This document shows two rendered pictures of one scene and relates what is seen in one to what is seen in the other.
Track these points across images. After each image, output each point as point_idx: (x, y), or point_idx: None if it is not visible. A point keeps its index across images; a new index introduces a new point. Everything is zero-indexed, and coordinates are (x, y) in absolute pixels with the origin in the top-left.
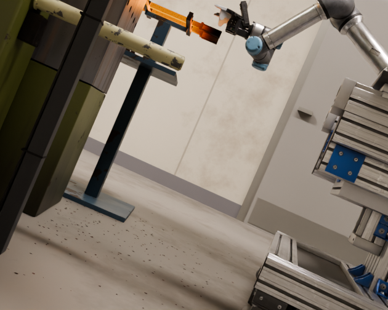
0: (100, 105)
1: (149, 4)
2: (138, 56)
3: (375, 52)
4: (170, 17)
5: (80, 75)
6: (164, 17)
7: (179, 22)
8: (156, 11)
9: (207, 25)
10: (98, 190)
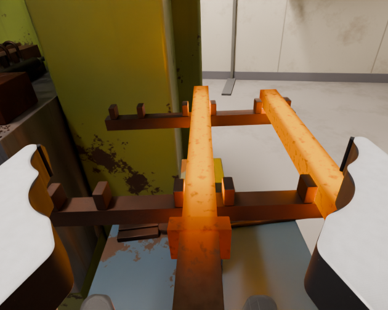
0: (69, 304)
1: (184, 114)
2: (102, 254)
3: None
4: (282, 130)
5: None
6: (276, 128)
7: (294, 153)
8: (270, 109)
9: (177, 254)
10: None
